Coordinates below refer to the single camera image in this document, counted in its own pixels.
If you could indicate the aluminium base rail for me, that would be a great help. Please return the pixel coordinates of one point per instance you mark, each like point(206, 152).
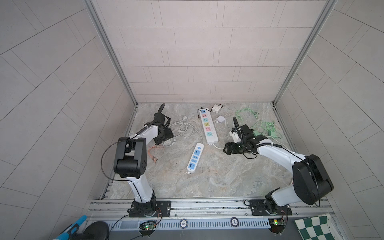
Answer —
point(201, 214)

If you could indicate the small blue-socket power strip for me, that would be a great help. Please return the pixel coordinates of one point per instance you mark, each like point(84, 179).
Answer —
point(195, 158)

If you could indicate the black round stool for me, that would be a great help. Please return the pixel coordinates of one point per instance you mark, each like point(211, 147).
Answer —
point(96, 231)

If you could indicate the green white checkerboard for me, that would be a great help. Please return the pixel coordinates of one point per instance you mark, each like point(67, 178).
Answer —
point(317, 228)

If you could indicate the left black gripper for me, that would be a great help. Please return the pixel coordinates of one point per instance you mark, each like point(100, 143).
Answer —
point(168, 134)

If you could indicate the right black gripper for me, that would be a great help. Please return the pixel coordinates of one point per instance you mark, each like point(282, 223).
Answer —
point(232, 150)

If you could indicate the green charger with cable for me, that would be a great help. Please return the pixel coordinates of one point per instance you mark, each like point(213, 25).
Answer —
point(268, 129)

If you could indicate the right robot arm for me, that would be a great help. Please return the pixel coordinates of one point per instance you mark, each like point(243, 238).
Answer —
point(311, 181)

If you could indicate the blue handled tool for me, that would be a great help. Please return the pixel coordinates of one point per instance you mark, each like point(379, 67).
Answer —
point(70, 231)

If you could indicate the long multicolour power strip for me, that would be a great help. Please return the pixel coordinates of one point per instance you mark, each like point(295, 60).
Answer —
point(208, 126)

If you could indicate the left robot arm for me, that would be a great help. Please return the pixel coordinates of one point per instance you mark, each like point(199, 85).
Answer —
point(130, 163)

